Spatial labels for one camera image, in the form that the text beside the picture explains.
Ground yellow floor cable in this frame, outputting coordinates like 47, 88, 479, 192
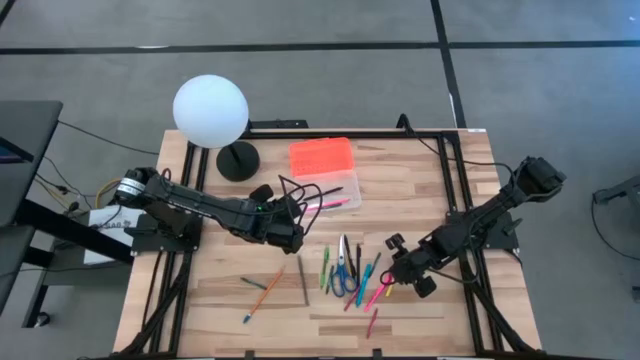
94, 177, 124, 209

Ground black desk leg beam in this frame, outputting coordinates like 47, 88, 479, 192
17, 198, 135, 265

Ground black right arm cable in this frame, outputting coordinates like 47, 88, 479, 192
397, 113, 517, 176

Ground black stand leg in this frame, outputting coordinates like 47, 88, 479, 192
592, 173, 640, 206

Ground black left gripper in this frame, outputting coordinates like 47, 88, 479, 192
248, 182, 310, 255

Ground red crayon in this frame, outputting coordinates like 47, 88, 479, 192
343, 287, 362, 313
366, 307, 380, 340

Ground light green pen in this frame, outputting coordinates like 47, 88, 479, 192
319, 245, 331, 290

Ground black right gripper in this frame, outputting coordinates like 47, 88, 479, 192
380, 232, 439, 300

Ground blue clip pen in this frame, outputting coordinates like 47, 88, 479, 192
355, 263, 374, 308

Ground black power strip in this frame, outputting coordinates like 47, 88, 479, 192
248, 118, 310, 130

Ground black aluminium table frame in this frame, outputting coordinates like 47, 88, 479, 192
115, 128, 540, 360

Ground pink highlighter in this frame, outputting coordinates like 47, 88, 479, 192
363, 272, 394, 314

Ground blue handled scissors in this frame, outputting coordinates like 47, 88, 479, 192
329, 233, 359, 299

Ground grey desk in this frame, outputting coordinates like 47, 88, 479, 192
0, 99, 65, 314

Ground orange pencil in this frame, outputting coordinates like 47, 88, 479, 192
242, 266, 286, 325

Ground clear pencil box orange lid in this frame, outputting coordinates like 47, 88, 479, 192
288, 136, 363, 214

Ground black floor cable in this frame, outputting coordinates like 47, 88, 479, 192
55, 119, 161, 156

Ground white printed paper sheet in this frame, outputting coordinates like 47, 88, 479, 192
83, 203, 147, 266

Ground grey pen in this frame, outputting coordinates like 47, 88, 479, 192
297, 254, 310, 307

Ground white globe lamp black base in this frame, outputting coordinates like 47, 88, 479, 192
172, 73, 261, 183

